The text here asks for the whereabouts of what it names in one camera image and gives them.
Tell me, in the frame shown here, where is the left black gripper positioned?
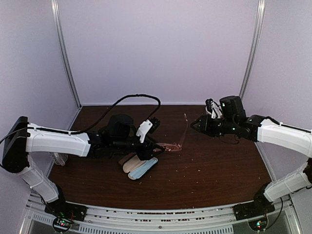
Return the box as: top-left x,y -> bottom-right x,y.
112,135 -> 165,160

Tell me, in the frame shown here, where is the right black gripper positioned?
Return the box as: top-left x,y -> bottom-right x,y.
190,114 -> 237,137

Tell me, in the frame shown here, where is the blue cleaning cloth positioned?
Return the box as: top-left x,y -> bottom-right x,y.
128,157 -> 158,180

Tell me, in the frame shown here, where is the black glasses case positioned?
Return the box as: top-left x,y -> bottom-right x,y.
118,154 -> 158,180

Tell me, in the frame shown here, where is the tan glasses case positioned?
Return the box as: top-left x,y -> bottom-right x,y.
118,157 -> 132,168

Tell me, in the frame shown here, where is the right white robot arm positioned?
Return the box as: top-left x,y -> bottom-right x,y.
191,96 -> 312,215

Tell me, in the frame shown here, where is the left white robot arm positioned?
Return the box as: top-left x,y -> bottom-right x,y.
2,114 -> 165,216

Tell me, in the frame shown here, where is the patterned white mug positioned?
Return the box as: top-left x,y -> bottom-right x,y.
49,152 -> 68,166

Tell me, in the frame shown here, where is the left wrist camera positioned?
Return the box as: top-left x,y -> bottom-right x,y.
136,117 -> 160,143

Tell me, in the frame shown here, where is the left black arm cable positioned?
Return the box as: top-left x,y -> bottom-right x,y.
0,93 -> 161,147

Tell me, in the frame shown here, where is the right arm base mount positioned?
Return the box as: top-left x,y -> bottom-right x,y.
233,183 -> 284,233

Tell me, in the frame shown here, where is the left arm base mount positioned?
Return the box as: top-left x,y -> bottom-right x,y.
41,185 -> 87,234

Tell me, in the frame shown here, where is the front aluminium rail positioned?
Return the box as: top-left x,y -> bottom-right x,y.
24,195 -> 300,234

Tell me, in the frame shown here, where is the right aluminium corner post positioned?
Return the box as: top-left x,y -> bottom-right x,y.
239,0 -> 266,99

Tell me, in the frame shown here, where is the aluminium corner post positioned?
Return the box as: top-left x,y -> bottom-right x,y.
239,0 -> 266,99
51,0 -> 82,109

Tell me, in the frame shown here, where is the left aluminium corner post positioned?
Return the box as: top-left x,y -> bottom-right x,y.
51,0 -> 82,109

